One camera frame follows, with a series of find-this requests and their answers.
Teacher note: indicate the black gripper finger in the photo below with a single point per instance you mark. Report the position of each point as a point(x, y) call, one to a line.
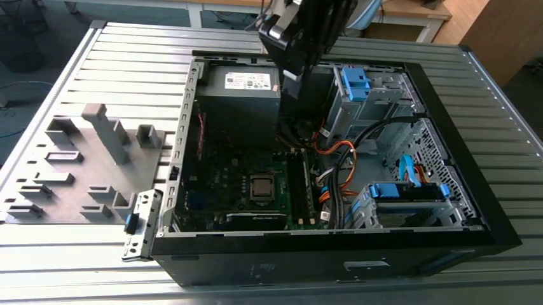
point(299, 87)

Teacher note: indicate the silver topped CPU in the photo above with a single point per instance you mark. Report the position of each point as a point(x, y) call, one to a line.
point(263, 187)

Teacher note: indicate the grey power supply unit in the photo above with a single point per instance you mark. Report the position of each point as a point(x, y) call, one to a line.
point(246, 81)

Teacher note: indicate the blue plastic disk carrier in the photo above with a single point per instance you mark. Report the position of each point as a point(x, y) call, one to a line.
point(360, 90)

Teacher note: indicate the silver drive cage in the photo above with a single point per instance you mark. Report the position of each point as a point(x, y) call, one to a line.
point(382, 95)
point(407, 206)

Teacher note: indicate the green motherboard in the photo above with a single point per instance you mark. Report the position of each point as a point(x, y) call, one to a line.
point(238, 165)

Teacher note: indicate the hard disk in blue carrier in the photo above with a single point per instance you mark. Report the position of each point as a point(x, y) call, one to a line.
point(386, 190)

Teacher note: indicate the brown wooden cabinet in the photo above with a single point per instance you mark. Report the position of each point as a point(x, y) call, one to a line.
point(501, 38)

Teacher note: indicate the blue expansion slot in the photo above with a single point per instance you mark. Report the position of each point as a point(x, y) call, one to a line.
point(196, 200)

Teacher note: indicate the black graphics card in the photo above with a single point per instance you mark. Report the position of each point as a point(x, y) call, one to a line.
point(254, 220)

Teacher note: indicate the grey parts rack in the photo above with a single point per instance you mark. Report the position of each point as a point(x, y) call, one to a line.
point(106, 178)

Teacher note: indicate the black PC case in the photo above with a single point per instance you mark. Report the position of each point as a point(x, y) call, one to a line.
point(296, 260)

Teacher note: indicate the blue black latch clip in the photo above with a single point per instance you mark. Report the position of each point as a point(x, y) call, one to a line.
point(131, 224)

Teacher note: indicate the black office chair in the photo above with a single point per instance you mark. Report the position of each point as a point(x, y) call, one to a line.
point(26, 47)

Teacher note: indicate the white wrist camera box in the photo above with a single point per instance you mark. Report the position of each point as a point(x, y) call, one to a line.
point(288, 51)

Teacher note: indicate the wooden desk white frame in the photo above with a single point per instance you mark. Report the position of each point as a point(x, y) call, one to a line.
point(425, 12)

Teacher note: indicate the white frame table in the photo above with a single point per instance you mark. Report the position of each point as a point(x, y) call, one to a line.
point(194, 17)

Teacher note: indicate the grey metal retainer bracket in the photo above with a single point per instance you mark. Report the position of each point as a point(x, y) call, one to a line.
point(146, 203)

